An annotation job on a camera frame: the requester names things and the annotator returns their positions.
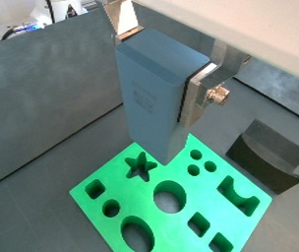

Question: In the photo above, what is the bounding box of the green shape sorting board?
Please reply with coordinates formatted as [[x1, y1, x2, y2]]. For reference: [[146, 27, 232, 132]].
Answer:
[[69, 136, 271, 252]]

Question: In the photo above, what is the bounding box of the blue-grey rectangular block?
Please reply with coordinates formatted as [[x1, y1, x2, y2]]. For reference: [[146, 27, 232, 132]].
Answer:
[[114, 29, 209, 164]]

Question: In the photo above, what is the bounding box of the white equipment in background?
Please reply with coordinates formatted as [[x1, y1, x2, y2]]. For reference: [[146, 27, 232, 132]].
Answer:
[[0, 0, 97, 40]]

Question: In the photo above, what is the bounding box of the dark grey curved block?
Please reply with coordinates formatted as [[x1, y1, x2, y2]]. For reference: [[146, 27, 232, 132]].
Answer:
[[225, 119, 299, 194]]

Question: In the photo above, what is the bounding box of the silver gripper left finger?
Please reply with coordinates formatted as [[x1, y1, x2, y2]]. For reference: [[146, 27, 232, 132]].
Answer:
[[98, 0, 142, 41]]

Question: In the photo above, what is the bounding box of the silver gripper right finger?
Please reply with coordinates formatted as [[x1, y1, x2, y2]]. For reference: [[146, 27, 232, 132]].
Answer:
[[178, 39, 251, 128]]

